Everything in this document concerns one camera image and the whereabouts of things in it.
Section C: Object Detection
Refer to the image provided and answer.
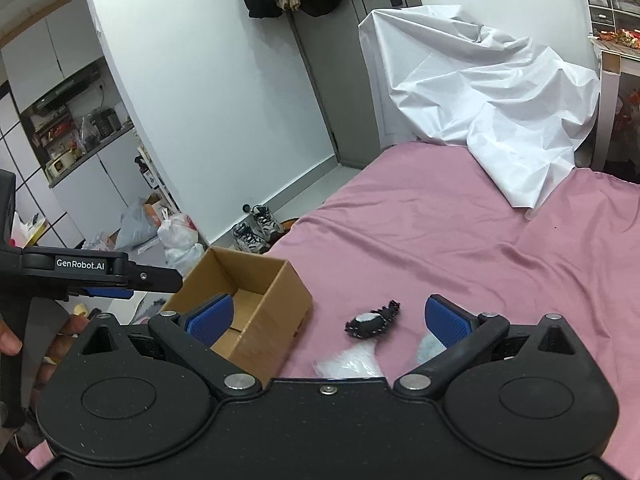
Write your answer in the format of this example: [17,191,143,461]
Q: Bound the black range hood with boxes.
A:
[32,81,102,112]

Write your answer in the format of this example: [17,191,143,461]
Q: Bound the pile of snack packets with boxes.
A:
[589,29,640,52]

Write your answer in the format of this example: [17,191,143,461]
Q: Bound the white pack red print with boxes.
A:
[10,212,32,247]

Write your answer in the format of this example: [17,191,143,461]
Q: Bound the grey drawer organizer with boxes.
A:
[581,0,640,37]

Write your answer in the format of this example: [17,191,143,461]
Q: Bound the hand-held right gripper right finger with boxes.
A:
[392,295,586,403]

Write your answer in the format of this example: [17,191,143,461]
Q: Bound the grey door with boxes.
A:
[287,0,424,169]

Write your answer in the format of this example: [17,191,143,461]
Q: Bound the white plastic bag red print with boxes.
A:
[157,208,199,251]

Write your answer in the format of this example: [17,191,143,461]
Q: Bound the white fluffy item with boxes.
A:
[312,342,387,379]

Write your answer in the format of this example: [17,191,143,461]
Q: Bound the plain white plastic bag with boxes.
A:
[165,242,207,279]

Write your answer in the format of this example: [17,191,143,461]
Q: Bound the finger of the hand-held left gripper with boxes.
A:
[127,262,183,294]
[82,286,135,300]

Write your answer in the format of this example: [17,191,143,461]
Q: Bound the black and white plush toy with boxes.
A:
[343,299,403,340]

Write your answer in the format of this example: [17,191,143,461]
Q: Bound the white desk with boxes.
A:
[591,35,640,173]

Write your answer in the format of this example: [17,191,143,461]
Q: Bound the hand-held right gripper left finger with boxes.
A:
[75,294,263,402]

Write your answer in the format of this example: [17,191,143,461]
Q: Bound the grey plastic bag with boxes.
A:
[114,199,162,253]

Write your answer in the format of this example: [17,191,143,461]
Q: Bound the black kitchen appliance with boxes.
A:
[92,107,122,134]

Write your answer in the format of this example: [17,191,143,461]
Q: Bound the orange carton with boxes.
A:
[144,193,174,226]

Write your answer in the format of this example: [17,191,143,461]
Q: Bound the grey sneaker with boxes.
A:
[232,221,271,255]
[250,205,286,236]

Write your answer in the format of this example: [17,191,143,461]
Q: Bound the white draped sheet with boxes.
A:
[358,5,602,210]

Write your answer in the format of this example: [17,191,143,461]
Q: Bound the person's left hand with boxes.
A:
[0,311,93,392]

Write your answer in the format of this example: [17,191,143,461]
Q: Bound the white kitchen cabinet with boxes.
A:
[0,0,153,248]

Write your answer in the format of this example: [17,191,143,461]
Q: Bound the brown cardboard box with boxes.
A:
[160,246,314,382]

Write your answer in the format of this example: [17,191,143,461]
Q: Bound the pink bed sheet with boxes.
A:
[25,141,640,480]

